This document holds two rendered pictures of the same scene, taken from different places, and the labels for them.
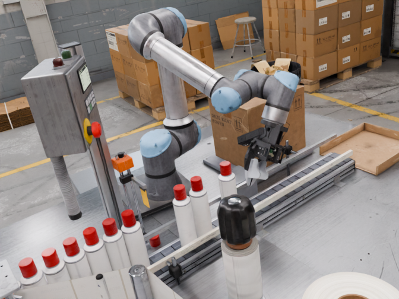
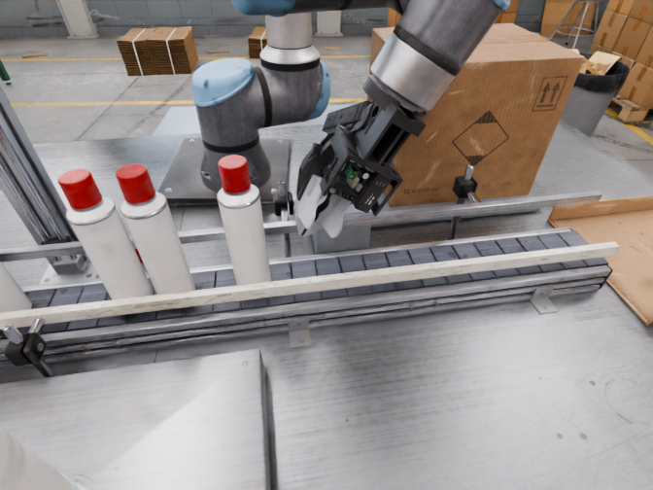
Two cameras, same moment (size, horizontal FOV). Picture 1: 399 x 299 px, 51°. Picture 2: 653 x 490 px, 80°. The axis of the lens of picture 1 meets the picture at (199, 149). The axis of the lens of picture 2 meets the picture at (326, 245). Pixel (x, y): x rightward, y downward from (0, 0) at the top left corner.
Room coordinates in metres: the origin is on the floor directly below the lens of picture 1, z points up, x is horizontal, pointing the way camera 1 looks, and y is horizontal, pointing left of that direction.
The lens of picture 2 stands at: (0.77, -0.32, 1.31)
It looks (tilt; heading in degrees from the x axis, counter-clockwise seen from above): 41 degrees down; 23
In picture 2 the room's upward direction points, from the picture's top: straight up
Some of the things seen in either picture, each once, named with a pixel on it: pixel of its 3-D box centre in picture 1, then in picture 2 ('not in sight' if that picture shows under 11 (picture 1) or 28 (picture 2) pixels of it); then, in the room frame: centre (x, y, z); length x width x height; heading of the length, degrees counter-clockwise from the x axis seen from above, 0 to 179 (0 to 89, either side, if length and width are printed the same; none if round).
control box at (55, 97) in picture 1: (66, 104); not in sight; (0.95, 0.29, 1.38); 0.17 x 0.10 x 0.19; 178
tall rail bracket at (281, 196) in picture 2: not in sight; (287, 233); (1.18, -0.08, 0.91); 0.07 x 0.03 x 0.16; 33
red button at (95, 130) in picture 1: (94, 130); not in sight; (0.90, 0.23, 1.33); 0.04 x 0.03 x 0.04; 178
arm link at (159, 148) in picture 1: (158, 150); (229, 100); (1.39, 0.15, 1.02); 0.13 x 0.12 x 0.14; 139
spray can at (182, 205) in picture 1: (184, 217); (109, 246); (0.99, 0.07, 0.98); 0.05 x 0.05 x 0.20
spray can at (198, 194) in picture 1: (200, 208); (157, 240); (1.03, 0.02, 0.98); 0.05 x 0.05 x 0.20
